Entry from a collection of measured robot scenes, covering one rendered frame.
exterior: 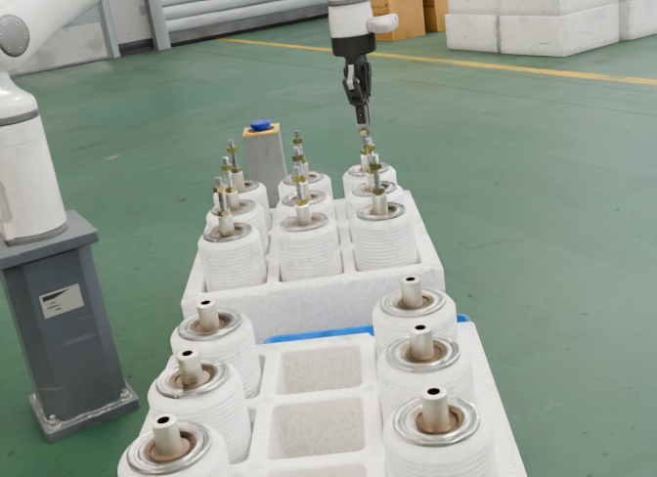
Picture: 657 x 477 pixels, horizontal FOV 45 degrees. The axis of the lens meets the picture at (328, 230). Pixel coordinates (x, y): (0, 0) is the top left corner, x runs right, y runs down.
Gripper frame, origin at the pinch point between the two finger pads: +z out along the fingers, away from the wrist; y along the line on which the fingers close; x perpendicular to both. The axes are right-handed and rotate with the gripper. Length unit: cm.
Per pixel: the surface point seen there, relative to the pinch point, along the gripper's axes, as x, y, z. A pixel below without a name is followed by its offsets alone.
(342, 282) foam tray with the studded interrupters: 1.9, 32.0, 17.5
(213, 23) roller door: -225, -466, 24
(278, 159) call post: -20.0, -8.3, 9.5
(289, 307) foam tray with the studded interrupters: -6.0, 34.5, 20.2
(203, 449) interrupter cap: 3, 82, 10
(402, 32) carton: -56, -354, 32
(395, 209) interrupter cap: 8.8, 22.2, 9.9
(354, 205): 0.6, 15.2, 11.5
